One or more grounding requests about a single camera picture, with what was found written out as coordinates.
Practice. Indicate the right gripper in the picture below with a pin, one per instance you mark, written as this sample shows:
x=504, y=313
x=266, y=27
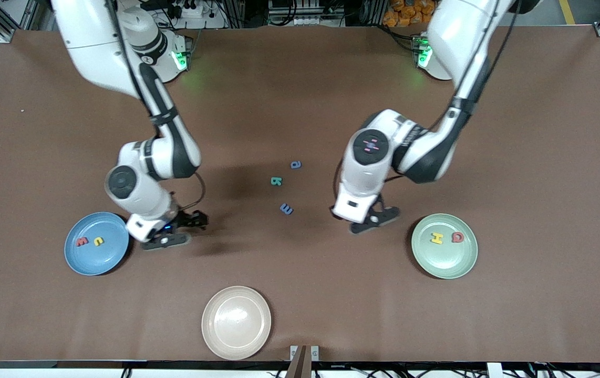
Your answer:
x=185, y=219

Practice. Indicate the blue foam lowercase m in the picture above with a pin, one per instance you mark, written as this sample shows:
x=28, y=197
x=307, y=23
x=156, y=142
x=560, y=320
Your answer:
x=286, y=209

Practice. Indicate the teal foam letter R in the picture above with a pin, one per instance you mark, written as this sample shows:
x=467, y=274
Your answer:
x=276, y=181

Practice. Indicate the yellow foam letter H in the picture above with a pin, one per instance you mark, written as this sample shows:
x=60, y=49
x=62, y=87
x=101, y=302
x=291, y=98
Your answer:
x=436, y=239

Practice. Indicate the red foam letter Q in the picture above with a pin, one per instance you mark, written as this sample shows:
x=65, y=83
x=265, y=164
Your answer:
x=457, y=237

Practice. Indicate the red foam letter w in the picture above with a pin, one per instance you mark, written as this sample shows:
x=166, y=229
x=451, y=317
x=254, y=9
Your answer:
x=83, y=242

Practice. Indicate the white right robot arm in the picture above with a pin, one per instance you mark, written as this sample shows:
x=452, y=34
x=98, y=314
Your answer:
x=95, y=47

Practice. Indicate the blue plate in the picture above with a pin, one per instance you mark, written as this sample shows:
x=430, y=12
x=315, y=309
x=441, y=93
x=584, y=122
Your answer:
x=100, y=260

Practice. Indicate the green plate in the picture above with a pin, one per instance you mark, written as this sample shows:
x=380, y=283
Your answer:
x=444, y=260

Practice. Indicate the beige plate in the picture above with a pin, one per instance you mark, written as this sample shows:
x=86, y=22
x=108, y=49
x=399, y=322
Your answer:
x=236, y=323

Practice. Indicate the orange bags pile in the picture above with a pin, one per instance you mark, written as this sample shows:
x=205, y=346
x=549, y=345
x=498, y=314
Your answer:
x=407, y=13

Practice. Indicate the white power strip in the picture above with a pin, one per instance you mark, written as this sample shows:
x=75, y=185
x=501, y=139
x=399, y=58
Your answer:
x=200, y=13

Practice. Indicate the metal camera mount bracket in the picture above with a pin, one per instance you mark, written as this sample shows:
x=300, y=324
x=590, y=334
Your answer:
x=304, y=359

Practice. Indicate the white table edge rail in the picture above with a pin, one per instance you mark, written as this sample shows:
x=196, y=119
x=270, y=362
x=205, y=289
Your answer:
x=42, y=373

